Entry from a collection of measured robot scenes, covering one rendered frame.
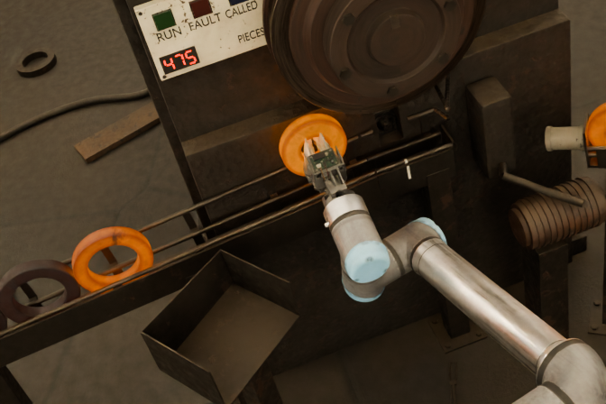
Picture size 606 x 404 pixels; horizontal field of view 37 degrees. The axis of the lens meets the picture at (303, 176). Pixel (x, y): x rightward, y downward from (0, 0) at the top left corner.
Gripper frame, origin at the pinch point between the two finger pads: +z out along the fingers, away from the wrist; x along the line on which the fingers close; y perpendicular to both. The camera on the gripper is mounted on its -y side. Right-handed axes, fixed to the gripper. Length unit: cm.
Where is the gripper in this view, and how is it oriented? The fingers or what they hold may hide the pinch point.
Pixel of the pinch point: (311, 139)
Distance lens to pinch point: 206.9
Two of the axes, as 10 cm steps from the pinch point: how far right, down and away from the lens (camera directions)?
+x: -9.4, 3.4, -0.8
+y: -1.2, -5.3, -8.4
